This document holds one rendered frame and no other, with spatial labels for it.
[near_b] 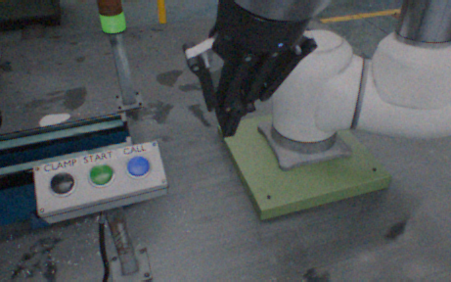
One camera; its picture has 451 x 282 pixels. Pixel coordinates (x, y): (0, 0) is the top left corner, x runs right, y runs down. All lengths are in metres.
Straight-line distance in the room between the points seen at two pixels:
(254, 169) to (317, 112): 0.19
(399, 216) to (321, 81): 0.33
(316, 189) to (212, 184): 0.23
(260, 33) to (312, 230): 0.57
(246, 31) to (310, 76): 0.48
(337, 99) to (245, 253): 0.35
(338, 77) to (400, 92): 0.12
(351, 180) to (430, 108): 0.22
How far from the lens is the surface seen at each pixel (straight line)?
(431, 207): 0.93
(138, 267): 0.74
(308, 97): 0.78
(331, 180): 0.85
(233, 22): 0.29
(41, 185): 0.55
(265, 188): 0.81
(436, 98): 0.79
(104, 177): 0.53
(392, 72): 0.77
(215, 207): 0.82
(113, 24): 1.01
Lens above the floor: 1.43
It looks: 40 degrees down
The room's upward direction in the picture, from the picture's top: straight up
